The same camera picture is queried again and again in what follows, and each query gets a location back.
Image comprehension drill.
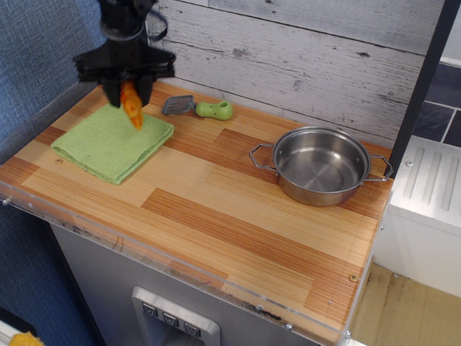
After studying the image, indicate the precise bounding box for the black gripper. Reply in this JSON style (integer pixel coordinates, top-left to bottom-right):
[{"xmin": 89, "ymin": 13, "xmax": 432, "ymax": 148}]
[{"xmin": 73, "ymin": 38, "xmax": 176, "ymax": 107}]

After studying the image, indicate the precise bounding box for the orange plush lobster tail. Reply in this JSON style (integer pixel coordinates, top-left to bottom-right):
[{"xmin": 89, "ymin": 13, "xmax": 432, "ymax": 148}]
[{"xmin": 120, "ymin": 81, "xmax": 143, "ymax": 130}]

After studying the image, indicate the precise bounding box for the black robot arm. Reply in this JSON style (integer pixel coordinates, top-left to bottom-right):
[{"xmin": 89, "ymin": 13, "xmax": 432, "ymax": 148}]
[{"xmin": 73, "ymin": 1, "xmax": 176, "ymax": 107}]

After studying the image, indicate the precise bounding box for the folded green cloth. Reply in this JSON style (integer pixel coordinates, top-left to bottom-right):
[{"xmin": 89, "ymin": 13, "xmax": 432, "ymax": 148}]
[{"xmin": 51, "ymin": 105, "xmax": 174, "ymax": 185}]

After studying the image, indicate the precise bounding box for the stainless steel pot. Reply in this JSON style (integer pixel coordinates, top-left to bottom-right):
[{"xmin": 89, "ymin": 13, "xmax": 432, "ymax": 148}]
[{"xmin": 249, "ymin": 126, "xmax": 393, "ymax": 207}]

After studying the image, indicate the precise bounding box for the silver dispenser button panel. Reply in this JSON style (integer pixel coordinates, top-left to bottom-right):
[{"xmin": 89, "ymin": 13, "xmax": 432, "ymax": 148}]
[{"xmin": 131, "ymin": 286, "xmax": 221, "ymax": 345}]

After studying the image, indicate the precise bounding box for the yellow plush toy on floor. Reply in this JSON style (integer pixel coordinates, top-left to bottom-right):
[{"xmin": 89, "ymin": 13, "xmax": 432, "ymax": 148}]
[{"xmin": 8, "ymin": 332, "xmax": 45, "ymax": 346}]

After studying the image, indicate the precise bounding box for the white toy sink unit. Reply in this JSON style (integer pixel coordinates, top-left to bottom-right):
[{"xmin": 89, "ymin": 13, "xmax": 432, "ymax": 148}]
[{"xmin": 374, "ymin": 136, "xmax": 460, "ymax": 296}]

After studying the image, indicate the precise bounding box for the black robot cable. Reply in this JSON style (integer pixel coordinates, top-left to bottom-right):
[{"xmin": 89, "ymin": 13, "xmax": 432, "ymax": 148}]
[{"xmin": 146, "ymin": 9, "xmax": 169, "ymax": 41}]

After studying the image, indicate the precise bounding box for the grey spatula with green handle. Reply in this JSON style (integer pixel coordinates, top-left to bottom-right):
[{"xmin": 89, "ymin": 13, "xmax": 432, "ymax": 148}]
[{"xmin": 162, "ymin": 95, "xmax": 233, "ymax": 120}]

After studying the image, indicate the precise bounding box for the dark grey right post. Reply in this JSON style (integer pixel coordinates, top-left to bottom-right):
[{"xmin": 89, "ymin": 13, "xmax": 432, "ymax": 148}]
[{"xmin": 389, "ymin": 0, "xmax": 460, "ymax": 179}]

